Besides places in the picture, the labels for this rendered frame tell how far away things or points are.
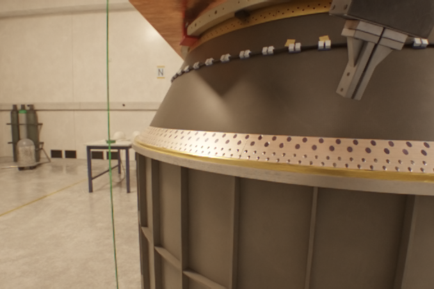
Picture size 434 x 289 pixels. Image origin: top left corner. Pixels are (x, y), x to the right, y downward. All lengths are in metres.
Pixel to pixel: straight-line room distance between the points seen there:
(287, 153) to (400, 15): 0.33
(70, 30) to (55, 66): 1.08
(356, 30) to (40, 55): 8.34
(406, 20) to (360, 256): 0.48
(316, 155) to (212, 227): 0.36
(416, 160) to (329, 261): 0.29
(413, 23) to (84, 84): 7.37
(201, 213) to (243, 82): 0.42
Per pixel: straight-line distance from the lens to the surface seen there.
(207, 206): 0.71
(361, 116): 0.64
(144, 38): 6.99
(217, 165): 0.59
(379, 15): 0.38
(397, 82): 0.72
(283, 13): 0.89
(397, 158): 0.60
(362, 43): 0.39
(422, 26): 0.42
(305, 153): 0.57
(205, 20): 1.08
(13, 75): 9.00
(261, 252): 0.67
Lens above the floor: 1.27
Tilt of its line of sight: 6 degrees down
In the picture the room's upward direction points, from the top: 1 degrees clockwise
